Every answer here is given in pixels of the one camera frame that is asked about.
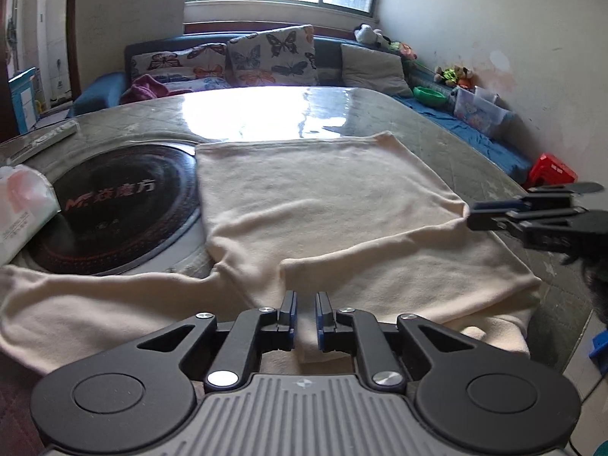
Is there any pink magenta cloth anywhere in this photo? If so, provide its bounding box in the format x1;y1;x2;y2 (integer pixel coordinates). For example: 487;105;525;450
120;74;170;105

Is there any butterfly cushion right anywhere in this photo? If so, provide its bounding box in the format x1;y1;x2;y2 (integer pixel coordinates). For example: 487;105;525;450
227;25;320;87

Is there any blue corner sofa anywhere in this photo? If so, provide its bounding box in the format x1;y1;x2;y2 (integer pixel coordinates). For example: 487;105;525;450
69;32;532;184

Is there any grey quilted star tablecloth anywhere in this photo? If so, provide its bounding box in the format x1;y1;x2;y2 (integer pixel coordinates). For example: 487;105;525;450
0;85;595;372

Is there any green plastic bowl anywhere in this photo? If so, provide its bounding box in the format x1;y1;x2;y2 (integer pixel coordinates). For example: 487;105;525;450
412;87;448;108

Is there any red plastic stool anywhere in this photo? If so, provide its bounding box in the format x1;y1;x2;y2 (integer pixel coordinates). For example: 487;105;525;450
524;152;578;188

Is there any blue plastic object on floor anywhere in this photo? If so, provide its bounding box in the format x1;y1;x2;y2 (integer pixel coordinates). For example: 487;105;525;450
589;331;608;363

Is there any grey plain cushion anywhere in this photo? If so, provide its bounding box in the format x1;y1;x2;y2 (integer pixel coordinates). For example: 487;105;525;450
341;44;412;98

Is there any colourful plush toys pile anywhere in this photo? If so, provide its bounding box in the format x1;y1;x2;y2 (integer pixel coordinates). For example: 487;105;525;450
434;65;474;90

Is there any panda plush toy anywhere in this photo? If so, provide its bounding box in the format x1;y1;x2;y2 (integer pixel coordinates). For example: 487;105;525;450
353;24;392;49

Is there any pastel tissue pack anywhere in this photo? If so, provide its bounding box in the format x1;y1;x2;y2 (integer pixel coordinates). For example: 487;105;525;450
0;165;60;264

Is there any black round induction cooktop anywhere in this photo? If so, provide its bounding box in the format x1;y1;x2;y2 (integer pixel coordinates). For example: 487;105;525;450
23;144;201;276

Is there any beige cloth garment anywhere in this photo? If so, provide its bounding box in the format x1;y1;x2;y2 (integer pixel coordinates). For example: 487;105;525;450
1;133;540;374

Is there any butterfly cushion left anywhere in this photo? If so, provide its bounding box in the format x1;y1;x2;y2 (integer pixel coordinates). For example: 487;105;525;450
131;43;231;92

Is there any clear plastic storage box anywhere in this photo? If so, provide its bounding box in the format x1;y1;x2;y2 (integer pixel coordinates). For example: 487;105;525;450
453;87;514;139

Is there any blue cabinet in doorway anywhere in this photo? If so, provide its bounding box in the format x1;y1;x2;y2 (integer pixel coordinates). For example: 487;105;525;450
8;67;39;135

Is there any grey remote control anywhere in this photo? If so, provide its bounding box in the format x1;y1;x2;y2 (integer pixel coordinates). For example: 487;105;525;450
6;120;79;166

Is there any butterfly cushion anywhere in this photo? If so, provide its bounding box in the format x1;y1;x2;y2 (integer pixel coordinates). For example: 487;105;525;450
131;43;231;92
227;25;320;87

